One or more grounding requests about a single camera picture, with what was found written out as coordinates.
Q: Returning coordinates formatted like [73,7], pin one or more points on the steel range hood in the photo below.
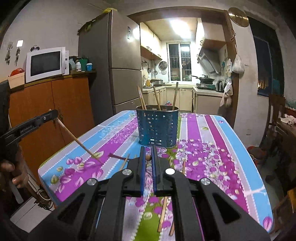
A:
[210,61]

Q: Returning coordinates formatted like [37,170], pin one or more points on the operator left hand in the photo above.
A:
[15,172]

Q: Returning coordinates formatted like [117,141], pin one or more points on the black wok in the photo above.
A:
[205,79]

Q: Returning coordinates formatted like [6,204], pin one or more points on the wooden dining chair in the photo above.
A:
[276,109]

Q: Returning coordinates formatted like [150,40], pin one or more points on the dark room window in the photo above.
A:
[269,59]

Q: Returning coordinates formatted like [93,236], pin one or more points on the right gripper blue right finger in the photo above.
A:
[154,167]

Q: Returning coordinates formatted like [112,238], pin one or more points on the steel electric kettle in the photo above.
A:
[220,86]

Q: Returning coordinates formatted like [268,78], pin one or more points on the orange wooden cabinet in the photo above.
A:
[63,108]

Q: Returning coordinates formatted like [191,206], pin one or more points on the brown tall refrigerator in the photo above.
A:
[111,43]

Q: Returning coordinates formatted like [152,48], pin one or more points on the kitchen window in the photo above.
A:
[179,56]

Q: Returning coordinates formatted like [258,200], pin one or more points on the white microwave oven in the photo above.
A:
[41,64]

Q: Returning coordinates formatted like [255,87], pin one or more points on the round gold wall clock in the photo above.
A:
[238,16]

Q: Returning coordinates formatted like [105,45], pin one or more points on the floral striped tablecloth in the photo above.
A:
[207,147]

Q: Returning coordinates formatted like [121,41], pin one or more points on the blue perforated utensil holder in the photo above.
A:
[158,125]

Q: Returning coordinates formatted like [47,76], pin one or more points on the white hanging plastic bag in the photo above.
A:
[238,66]

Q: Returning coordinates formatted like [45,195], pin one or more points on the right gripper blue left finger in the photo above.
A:
[142,162]

